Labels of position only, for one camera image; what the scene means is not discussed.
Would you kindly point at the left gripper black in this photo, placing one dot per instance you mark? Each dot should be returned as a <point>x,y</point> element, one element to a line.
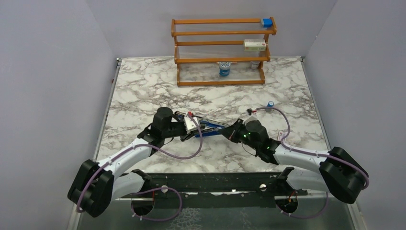
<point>186,136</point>

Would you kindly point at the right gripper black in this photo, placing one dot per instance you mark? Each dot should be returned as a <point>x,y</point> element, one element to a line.
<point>231,132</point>

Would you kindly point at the blue stapler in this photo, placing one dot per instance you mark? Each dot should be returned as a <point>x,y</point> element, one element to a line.
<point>210,127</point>

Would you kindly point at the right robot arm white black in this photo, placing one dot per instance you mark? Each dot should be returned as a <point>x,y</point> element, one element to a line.
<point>333,171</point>

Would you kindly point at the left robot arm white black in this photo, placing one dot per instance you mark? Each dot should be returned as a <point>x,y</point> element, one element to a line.
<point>97,183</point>

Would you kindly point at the small blue capped cylinder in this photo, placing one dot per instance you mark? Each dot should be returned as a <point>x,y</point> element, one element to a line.
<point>269,106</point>

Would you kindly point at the blue white cup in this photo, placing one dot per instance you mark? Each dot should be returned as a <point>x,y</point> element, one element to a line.
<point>224,68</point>

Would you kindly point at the white small jar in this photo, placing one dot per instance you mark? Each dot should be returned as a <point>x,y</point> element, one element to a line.
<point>255,64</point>

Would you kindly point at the orange wooden shelf rack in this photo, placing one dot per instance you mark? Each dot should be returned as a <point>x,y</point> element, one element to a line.
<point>200,44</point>

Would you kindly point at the white green carton box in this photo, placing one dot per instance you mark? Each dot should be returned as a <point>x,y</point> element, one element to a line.
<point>254,45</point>

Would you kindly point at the blue box on top shelf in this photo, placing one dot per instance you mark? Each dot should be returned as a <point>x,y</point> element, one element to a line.
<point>266,22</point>

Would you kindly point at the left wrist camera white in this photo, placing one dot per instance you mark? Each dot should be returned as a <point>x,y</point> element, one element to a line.
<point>191,122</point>

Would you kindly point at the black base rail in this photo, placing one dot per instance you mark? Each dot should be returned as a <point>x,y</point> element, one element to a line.
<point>217,190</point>

